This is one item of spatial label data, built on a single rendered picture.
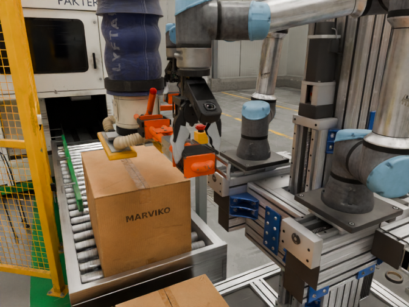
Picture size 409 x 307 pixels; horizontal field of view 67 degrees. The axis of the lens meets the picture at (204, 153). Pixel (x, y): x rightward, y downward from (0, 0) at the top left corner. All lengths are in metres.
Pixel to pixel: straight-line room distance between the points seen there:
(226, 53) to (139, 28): 10.38
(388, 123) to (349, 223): 0.29
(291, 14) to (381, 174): 0.43
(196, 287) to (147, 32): 1.02
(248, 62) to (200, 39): 11.38
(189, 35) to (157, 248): 1.02
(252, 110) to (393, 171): 0.64
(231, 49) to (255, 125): 10.35
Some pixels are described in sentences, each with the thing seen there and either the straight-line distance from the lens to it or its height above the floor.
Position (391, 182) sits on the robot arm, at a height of 1.20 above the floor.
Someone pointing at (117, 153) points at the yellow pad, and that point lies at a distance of 1.14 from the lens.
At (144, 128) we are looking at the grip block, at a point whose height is 1.25.
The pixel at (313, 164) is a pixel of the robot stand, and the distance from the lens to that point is 1.20.
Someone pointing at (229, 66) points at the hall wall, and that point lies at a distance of 11.59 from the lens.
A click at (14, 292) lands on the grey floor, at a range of 2.50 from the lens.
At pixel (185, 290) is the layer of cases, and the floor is 0.54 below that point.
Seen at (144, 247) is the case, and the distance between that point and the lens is 1.42.
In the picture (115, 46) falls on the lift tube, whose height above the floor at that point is 1.49.
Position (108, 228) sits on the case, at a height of 0.80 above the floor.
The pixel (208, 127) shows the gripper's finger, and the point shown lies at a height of 1.32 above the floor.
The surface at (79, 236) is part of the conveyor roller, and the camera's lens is 1.82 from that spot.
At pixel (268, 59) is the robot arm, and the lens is 1.41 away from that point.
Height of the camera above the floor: 1.49
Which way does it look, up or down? 19 degrees down
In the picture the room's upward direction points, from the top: straight up
